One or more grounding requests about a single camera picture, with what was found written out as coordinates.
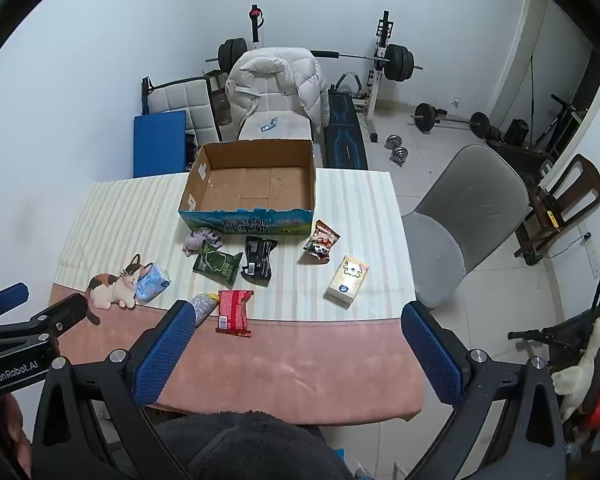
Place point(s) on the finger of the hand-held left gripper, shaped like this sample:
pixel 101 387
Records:
pixel 62 312
pixel 7 299

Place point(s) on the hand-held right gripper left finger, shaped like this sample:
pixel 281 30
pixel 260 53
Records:
pixel 164 355

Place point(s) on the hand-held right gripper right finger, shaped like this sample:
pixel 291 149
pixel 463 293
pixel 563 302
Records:
pixel 432 355

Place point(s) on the silver yellow scrubbing sponge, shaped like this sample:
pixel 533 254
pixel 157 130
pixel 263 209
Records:
pixel 203 306

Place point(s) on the purple hair scrunchie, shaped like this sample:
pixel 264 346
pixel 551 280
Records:
pixel 202 237

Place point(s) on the printed cardboard box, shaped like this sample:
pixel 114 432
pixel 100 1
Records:
pixel 255 180

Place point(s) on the blue tissue pack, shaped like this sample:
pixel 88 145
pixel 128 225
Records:
pixel 152 282

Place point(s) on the red snack packet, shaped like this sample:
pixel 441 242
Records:
pixel 232 310

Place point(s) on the green snack packet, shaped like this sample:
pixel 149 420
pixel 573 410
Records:
pixel 215 262

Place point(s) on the cream tissue pack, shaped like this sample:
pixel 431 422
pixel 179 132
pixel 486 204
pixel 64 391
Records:
pixel 347 280

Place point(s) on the black kick scooter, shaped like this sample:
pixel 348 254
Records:
pixel 547 336

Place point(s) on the person's black fleece clothing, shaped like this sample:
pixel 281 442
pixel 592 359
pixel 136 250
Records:
pixel 250 445

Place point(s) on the black snack packet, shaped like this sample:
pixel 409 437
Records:
pixel 259 260

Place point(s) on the white goose plush toy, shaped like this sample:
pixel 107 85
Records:
pixel 577 375

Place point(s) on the panda print snack packet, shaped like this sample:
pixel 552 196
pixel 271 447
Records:
pixel 321 242

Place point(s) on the grey office chair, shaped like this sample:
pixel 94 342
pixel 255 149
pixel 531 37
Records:
pixel 470 200

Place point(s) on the blue board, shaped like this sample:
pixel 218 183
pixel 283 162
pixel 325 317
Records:
pixel 157 142

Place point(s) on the silver dumbbell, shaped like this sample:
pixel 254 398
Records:
pixel 401 155
pixel 394 140

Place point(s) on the dark wooden chair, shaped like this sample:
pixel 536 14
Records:
pixel 587 185

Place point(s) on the black blue weight bench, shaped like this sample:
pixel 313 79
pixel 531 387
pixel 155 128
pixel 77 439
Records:
pixel 347 135

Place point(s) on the short black barbell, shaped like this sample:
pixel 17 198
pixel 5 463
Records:
pixel 425 117

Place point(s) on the white quilted padded board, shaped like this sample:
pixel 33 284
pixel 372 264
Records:
pixel 180 100

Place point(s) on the white upholstered chair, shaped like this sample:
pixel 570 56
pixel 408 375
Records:
pixel 285 132

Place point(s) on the small blue packet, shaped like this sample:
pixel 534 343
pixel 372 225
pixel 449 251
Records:
pixel 270 124

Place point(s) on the white barbell rack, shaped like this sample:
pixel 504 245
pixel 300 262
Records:
pixel 377 90

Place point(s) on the black barbell with plates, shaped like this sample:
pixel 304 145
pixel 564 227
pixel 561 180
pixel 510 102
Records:
pixel 397 62

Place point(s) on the white down jacket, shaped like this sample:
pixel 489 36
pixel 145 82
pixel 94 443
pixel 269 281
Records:
pixel 280 75

